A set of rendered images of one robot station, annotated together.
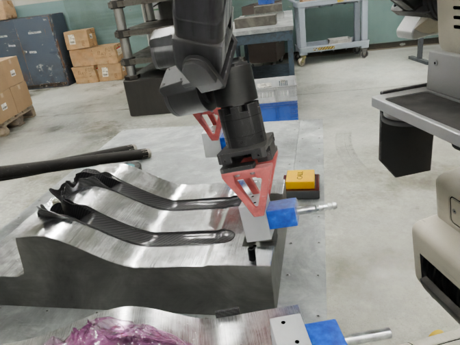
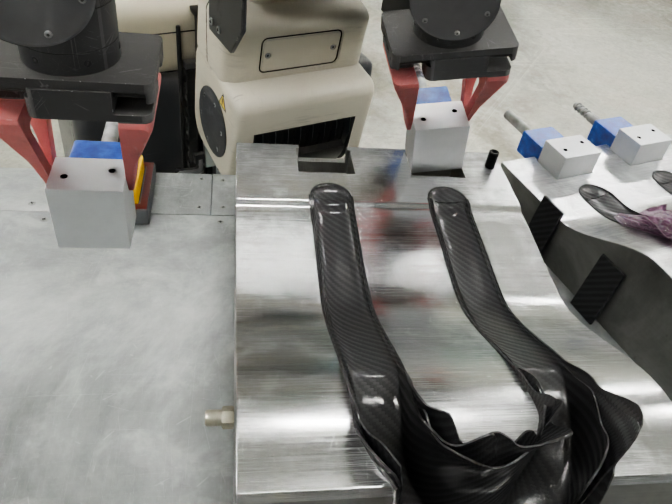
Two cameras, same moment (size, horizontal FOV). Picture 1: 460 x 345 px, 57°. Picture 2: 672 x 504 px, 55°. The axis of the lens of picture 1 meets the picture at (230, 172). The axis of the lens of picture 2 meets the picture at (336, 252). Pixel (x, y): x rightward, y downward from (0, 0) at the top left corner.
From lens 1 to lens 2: 93 cm
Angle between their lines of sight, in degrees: 92
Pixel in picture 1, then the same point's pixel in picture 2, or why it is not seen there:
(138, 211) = (418, 329)
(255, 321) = (545, 190)
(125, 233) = (493, 333)
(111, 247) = (556, 329)
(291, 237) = not seen: hidden behind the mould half
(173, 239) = (460, 270)
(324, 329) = (542, 137)
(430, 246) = (278, 109)
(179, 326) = (612, 233)
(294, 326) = (566, 143)
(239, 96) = not seen: outside the picture
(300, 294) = not seen: hidden behind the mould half
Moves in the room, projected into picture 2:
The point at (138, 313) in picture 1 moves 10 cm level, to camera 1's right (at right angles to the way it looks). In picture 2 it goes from (649, 248) to (581, 180)
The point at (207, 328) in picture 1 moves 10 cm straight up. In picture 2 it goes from (581, 223) to (624, 138)
